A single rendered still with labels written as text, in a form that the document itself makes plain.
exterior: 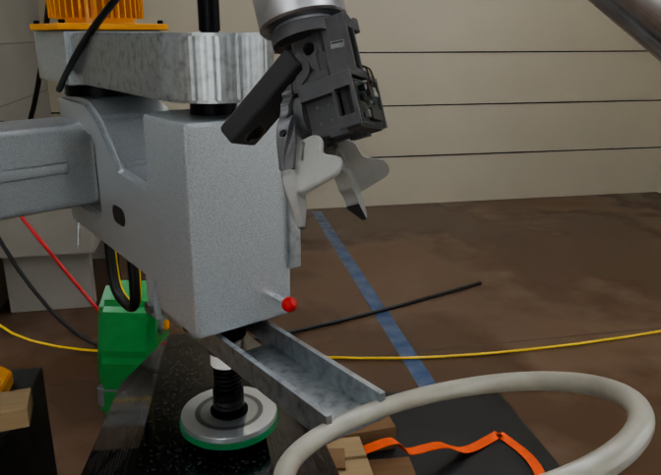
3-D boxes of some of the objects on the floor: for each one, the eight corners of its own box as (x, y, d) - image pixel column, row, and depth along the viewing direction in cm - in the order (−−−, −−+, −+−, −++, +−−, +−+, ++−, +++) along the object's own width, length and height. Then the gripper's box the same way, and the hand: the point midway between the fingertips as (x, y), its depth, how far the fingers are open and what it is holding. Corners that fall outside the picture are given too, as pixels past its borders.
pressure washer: (118, 379, 325) (100, 213, 300) (187, 382, 323) (175, 214, 298) (89, 419, 292) (66, 236, 266) (165, 422, 289) (150, 238, 264)
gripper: (302, -15, 54) (354, 215, 54) (385, 32, 72) (424, 206, 71) (219, 21, 58) (268, 236, 57) (318, 57, 76) (355, 222, 75)
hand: (330, 227), depth 66 cm, fingers open, 14 cm apart
